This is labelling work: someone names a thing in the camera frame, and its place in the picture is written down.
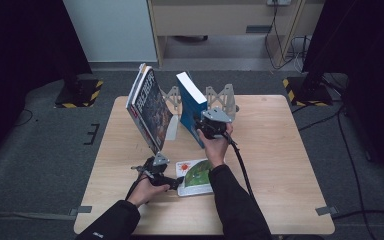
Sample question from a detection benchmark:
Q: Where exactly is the hand-held gripper cable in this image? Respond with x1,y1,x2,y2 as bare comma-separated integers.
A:
124,163,152,201
224,131,258,201

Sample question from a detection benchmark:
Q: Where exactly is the black curtain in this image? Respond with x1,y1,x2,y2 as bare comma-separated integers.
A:
0,0,93,168
301,0,384,181

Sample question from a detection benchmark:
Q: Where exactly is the grey metal expandable book stand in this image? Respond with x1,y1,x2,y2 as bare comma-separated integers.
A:
161,83,240,141

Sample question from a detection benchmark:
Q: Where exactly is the person's right hand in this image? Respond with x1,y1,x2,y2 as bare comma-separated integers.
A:
197,123,234,168

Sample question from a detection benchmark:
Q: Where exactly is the person's left hand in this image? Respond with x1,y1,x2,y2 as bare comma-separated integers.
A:
126,181,171,208

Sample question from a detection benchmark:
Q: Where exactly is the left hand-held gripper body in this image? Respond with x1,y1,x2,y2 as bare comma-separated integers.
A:
131,152,171,187

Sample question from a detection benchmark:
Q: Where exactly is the striped black stand base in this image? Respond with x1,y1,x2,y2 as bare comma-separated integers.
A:
282,71,334,108
53,74,104,109

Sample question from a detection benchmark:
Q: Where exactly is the long black floor cable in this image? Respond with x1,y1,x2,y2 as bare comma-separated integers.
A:
336,104,371,240

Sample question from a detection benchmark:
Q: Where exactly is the dark cover magazine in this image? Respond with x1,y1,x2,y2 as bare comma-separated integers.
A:
133,68,174,153

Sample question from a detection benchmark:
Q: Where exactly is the grey tape piece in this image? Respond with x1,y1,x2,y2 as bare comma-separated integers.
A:
314,205,339,217
69,205,93,217

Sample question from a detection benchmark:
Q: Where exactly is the blue book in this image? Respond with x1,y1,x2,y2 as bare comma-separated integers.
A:
175,71,209,149

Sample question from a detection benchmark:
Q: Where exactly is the black floor tape mark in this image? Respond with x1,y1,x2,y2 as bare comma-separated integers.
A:
83,123,100,146

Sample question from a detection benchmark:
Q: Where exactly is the black hanging cable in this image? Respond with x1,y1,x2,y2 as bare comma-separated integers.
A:
264,4,293,71

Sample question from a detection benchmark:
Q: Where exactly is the right hand-held gripper cable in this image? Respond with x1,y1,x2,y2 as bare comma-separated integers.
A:
224,131,258,201

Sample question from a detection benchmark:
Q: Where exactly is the white cabinet panel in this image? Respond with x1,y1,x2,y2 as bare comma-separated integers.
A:
61,0,158,63

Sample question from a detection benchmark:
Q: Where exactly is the white cable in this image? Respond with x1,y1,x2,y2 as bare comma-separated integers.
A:
288,34,311,73

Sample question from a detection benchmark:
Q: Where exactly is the orange edged magazine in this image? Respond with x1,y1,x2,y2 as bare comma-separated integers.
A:
125,62,148,109

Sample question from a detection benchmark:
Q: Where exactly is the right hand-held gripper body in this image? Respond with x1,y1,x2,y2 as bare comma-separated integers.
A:
200,106,233,139

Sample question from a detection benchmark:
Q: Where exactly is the thin black floor cable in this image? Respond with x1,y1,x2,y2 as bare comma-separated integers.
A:
13,108,34,128

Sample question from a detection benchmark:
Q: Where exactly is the left hand-held gripper cable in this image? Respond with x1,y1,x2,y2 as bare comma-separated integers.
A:
124,163,152,201

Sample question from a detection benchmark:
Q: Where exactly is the small white picture book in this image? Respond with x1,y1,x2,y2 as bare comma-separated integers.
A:
175,158,214,198

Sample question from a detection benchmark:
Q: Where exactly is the light wooden desk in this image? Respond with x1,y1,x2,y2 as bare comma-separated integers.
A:
146,0,326,69

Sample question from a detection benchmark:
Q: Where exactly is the portrait cover magazine red banner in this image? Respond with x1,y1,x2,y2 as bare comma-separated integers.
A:
128,66,156,150

